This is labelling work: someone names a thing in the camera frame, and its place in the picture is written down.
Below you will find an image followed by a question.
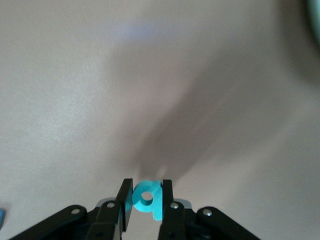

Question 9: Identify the green plate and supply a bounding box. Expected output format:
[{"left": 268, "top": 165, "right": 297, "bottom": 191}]
[{"left": 306, "top": 0, "right": 320, "bottom": 51}]

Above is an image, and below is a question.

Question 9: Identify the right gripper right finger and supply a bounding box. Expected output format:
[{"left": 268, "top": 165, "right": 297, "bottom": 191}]
[{"left": 157, "top": 179, "right": 261, "bottom": 240}]

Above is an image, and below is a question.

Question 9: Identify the teal foam letter b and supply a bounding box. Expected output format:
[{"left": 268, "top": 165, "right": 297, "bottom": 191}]
[{"left": 131, "top": 180, "right": 164, "bottom": 222}]

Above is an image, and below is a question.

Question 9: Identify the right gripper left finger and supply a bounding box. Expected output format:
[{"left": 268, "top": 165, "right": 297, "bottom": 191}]
[{"left": 9, "top": 178, "right": 135, "bottom": 240}]

